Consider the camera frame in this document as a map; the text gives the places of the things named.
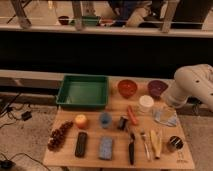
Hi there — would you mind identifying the red yellow apple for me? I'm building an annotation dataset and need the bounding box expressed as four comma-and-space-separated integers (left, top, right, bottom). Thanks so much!
74, 114, 88, 129

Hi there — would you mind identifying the blue face mask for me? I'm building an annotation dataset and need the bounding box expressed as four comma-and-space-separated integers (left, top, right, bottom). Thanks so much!
153, 108, 177, 127

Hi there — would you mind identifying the dark red background bowl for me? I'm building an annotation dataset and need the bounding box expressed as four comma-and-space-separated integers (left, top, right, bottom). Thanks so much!
58, 16, 69, 25

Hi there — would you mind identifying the dark round tin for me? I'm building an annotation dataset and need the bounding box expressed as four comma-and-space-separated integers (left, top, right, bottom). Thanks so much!
167, 136, 184, 152

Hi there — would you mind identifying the yellow banana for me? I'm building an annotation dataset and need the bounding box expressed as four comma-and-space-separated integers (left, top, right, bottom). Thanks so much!
150, 130, 162, 159

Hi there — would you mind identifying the blue cup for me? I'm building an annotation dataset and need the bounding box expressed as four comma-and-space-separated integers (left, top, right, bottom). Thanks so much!
99, 112, 112, 129

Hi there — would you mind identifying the black power adapter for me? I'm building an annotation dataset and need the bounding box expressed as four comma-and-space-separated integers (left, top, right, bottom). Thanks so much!
21, 111, 32, 121

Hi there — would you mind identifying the blue sponge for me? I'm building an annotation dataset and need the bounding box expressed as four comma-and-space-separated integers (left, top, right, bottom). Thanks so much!
99, 137, 113, 160

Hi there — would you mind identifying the person in background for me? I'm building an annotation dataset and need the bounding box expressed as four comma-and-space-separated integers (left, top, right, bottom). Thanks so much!
104, 0, 164, 28

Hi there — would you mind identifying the orange carrot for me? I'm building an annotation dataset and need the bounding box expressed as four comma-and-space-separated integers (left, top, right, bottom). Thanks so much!
127, 106, 138, 126

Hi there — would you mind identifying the purple bowl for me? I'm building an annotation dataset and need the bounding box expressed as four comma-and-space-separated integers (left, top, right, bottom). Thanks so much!
148, 80, 168, 99

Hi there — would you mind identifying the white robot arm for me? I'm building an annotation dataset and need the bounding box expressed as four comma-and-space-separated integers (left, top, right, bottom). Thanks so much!
161, 64, 213, 112

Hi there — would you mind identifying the black remote control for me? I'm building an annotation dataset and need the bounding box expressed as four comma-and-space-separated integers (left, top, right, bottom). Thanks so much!
75, 132, 88, 157

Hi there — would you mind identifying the silver fork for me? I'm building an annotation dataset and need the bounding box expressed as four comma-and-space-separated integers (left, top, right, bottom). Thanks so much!
140, 131, 151, 162

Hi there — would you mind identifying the green plastic tray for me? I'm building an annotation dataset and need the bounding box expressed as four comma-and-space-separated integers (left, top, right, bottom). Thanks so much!
56, 75, 109, 109

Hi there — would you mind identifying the bunch of red grapes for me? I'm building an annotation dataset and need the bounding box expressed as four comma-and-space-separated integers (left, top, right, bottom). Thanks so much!
47, 121, 73, 151

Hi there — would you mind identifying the white lidded cup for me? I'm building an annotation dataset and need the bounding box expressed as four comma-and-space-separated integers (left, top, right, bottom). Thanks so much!
139, 95, 154, 113

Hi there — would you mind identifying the black floor cable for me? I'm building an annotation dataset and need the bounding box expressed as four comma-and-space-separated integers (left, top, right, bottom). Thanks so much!
0, 93, 44, 130

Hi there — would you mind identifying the black handled knife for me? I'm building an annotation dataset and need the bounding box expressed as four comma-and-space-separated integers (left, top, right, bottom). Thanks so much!
128, 132, 135, 165

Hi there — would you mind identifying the green box on shelf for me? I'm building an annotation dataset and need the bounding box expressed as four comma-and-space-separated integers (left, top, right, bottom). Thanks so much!
79, 16, 100, 27

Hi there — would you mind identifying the small black can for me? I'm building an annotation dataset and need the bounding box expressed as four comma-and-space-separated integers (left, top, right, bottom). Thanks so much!
117, 116, 128, 130

